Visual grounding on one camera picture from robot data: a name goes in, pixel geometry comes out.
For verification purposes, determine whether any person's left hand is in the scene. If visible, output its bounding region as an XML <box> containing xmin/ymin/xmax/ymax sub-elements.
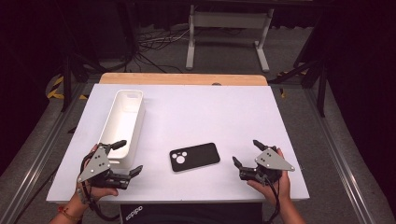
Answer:
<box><xmin>73</xmin><ymin>144</ymin><xmax>120</xmax><ymax>207</ymax></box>

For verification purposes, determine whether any hand-held gripper cable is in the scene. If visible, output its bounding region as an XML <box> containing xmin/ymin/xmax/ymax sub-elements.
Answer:
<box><xmin>79</xmin><ymin>154</ymin><xmax>121</xmax><ymax>222</ymax></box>
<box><xmin>262</xmin><ymin>176</ymin><xmax>282</xmax><ymax>224</ymax></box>

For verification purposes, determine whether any white table board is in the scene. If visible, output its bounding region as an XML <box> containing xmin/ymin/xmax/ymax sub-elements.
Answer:
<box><xmin>46</xmin><ymin>83</ymin><xmax>311</xmax><ymax>204</ymax></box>

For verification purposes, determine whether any yellow black floor tape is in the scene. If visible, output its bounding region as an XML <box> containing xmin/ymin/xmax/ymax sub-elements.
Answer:
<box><xmin>46</xmin><ymin>76</ymin><xmax>90</xmax><ymax>101</ymax></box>

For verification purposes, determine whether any white plastic storage box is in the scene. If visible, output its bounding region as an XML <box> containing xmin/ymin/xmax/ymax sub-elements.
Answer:
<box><xmin>98</xmin><ymin>89</ymin><xmax>147</xmax><ymax>170</ymax></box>

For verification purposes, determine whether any person's right hand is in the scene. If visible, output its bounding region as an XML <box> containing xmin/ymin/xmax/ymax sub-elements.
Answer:
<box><xmin>247</xmin><ymin>147</ymin><xmax>292</xmax><ymax>207</ymax></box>

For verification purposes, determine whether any person's black clothing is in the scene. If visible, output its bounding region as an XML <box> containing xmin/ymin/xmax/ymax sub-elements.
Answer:
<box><xmin>120</xmin><ymin>203</ymin><xmax>264</xmax><ymax>224</ymax></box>

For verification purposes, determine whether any black phone case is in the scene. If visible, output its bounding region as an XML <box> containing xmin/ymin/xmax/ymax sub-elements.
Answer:
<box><xmin>169</xmin><ymin>142</ymin><xmax>221</xmax><ymax>173</ymax></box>

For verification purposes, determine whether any bundle of floor cables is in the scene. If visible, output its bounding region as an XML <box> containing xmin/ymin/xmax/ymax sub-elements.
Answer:
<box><xmin>134</xmin><ymin>26</ymin><xmax>191</xmax><ymax>74</ymax></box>

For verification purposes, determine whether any left hand-held gripper cable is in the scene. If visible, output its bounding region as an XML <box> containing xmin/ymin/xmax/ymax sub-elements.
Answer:
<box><xmin>79</xmin><ymin>154</ymin><xmax>121</xmax><ymax>222</ymax></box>

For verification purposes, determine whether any wooden table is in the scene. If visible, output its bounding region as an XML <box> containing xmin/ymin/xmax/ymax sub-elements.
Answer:
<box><xmin>98</xmin><ymin>72</ymin><xmax>269</xmax><ymax>87</ymax></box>

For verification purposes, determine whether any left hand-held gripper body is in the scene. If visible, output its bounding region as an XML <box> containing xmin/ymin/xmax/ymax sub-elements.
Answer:
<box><xmin>77</xmin><ymin>143</ymin><xmax>132</xmax><ymax>190</ymax></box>

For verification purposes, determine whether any red string bracelet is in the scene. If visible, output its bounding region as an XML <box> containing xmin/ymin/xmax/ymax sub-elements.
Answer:
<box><xmin>57</xmin><ymin>205</ymin><xmax>82</xmax><ymax>223</ymax></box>

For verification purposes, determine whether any black tripod stand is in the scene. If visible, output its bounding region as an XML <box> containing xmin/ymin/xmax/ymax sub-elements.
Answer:
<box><xmin>269</xmin><ymin>18</ymin><xmax>331</xmax><ymax>119</ymax></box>
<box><xmin>60</xmin><ymin>50</ymin><xmax>108</xmax><ymax>113</ymax></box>

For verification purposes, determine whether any white metal stand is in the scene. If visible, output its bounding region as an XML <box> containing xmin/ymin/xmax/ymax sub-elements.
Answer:
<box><xmin>185</xmin><ymin>4</ymin><xmax>275</xmax><ymax>73</ymax></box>

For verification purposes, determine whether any metal floor rail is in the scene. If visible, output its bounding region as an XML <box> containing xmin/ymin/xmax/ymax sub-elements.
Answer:
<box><xmin>0</xmin><ymin>82</ymin><xmax>92</xmax><ymax>224</ymax></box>
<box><xmin>303</xmin><ymin>88</ymin><xmax>379</xmax><ymax>224</ymax></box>

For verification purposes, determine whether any right hand-held gripper cable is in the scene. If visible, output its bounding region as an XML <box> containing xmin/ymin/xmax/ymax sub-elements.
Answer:
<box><xmin>262</xmin><ymin>176</ymin><xmax>282</xmax><ymax>224</ymax></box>

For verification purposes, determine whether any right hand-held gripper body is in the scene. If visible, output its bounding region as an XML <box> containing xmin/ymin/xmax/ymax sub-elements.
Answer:
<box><xmin>238</xmin><ymin>145</ymin><xmax>296</xmax><ymax>188</ymax></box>

